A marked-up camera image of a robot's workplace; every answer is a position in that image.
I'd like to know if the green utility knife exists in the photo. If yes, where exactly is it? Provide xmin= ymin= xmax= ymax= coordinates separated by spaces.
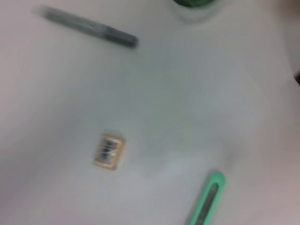
xmin=185 ymin=172 xmax=226 ymax=225

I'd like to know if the beige eraser with barcode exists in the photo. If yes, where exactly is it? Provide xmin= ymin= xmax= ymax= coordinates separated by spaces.
xmin=92 ymin=133 xmax=125 ymax=171

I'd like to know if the water bottle with green label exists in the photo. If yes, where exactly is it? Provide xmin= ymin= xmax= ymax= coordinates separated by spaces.
xmin=172 ymin=0 xmax=216 ymax=23

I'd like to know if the silver marker pen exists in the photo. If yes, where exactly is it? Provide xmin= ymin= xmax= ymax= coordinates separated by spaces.
xmin=32 ymin=5 xmax=139 ymax=49

